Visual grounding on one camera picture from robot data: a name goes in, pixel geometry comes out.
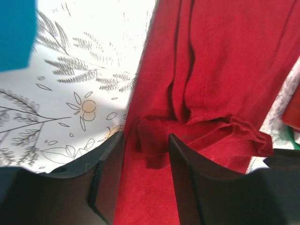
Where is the green t-shirt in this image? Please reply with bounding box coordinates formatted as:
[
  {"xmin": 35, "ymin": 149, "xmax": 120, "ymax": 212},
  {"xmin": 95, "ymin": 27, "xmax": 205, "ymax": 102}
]
[{"xmin": 287, "ymin": 127, "xmax": 300, "ymax": 150}]

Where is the blue folded t-shirt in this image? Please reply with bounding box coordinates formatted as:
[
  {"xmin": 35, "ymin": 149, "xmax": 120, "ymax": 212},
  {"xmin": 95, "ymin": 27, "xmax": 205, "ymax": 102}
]
[{"xmin": 0, "ymin": 0, "xmax": 37, "ymax": 72}]

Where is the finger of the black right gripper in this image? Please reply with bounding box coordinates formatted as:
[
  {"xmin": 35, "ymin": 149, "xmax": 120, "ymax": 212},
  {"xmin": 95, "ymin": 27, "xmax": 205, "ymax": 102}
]
[{"xmin": 263, "ymin": 149, "xmax": 300, "ymax": 168}]

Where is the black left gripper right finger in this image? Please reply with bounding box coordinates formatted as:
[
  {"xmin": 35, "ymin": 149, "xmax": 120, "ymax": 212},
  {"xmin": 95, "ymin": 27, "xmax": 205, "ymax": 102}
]
[{"xmin": 169, "ymin": 134, "xmax": 300, "ymax": 225}]

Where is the red plastic bin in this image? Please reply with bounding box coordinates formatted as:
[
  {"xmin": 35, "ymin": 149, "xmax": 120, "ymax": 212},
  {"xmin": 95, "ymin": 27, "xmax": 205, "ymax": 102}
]
[{"xmin": 282, "ymin": 89, "xmax": 300, "ymax": 131}]

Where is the dark red t-shirt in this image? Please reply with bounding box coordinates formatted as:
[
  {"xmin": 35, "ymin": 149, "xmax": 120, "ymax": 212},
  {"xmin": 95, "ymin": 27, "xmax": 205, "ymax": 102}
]
[{"xmin": 114, "ymin": 0, "xmax": 300, "ymax": 225}]

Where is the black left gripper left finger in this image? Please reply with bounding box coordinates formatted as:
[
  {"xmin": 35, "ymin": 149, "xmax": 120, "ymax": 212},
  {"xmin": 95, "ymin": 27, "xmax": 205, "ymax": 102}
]
[{"xmin": 0, "ymin": 132, "xmax": 124, "ymax": 225}]

